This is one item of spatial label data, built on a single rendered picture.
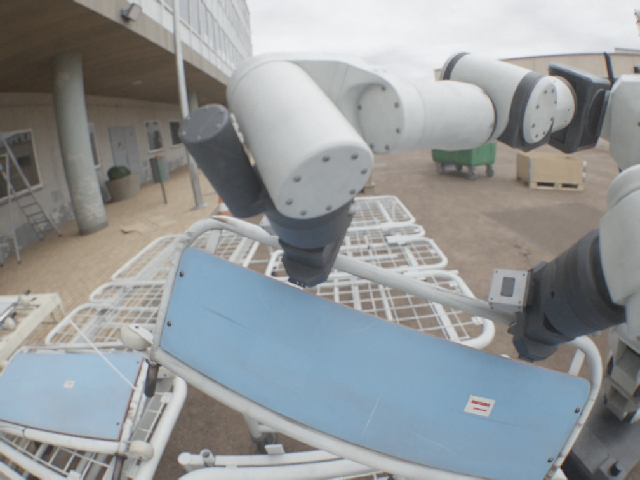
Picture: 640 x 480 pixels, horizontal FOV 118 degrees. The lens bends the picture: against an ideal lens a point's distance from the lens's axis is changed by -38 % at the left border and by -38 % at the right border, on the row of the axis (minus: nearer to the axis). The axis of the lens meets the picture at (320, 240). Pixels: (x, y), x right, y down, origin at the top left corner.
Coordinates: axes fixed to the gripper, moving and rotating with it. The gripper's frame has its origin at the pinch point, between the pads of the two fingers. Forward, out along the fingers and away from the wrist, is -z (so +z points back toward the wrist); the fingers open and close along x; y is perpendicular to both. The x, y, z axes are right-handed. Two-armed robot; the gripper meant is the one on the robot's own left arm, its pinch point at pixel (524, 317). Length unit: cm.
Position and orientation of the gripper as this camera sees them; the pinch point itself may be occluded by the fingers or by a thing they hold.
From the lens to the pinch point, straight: 44.7
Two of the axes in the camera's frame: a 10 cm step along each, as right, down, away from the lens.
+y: -9.2, -3.0, 2.5
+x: 3.8, -8.6, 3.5
